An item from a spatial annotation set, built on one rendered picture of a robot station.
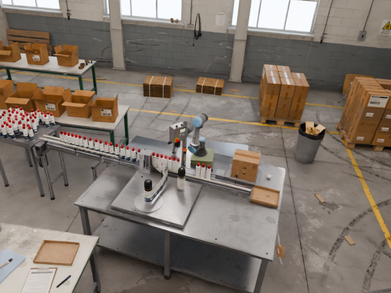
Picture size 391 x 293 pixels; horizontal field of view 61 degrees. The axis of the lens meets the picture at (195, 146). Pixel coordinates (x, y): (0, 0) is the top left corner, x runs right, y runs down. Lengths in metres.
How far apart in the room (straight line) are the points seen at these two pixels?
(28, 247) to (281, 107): 5.27
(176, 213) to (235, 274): 0.97
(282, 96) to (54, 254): 5.13
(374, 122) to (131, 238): 4.73
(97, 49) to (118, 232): 6.43
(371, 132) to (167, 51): 5.31
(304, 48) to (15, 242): 7.56
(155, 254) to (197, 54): 6.16
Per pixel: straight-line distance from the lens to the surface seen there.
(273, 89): 6.85
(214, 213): 3.59
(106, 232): 4.26
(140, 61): 9.42
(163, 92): 7.79
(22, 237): 3.64
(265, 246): 3.39
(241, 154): 3.99
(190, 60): 9.10
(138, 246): 4.07
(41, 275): 3.28
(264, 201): 3.83
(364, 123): 6.75
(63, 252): 3.39
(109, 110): 5.15
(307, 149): 5.96
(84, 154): 4.47
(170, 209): 3.52
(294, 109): 7.10
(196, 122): 3.80
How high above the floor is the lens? 3.33
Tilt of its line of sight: 33 degrees down
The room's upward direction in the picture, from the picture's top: 4 degrees clockwise
